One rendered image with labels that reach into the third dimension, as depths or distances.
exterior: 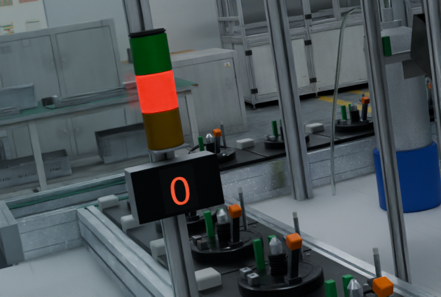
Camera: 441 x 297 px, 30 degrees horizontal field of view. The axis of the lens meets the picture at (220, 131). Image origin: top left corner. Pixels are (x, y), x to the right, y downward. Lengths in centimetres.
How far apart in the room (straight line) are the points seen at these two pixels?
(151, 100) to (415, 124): 105
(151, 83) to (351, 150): 143
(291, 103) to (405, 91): 36
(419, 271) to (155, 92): 79
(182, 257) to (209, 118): 737
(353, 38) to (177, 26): 263
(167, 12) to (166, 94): 1057
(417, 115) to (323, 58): 831
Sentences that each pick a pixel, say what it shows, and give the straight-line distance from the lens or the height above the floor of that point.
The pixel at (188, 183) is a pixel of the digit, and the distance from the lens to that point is 110.
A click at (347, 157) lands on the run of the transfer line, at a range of 244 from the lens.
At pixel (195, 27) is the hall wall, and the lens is 1171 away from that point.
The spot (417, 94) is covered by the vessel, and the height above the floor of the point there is 114.
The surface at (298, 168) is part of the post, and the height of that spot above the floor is 95.
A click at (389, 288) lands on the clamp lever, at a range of 105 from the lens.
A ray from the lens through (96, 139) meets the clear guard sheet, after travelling 111.
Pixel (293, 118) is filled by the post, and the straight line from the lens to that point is 223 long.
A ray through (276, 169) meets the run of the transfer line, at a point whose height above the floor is 94.
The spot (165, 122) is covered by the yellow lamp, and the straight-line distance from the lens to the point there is 108.
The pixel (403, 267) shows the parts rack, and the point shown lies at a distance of 141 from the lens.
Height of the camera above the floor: 145
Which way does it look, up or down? 9 degrees down
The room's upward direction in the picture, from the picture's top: 9 degrees counter-clockwise
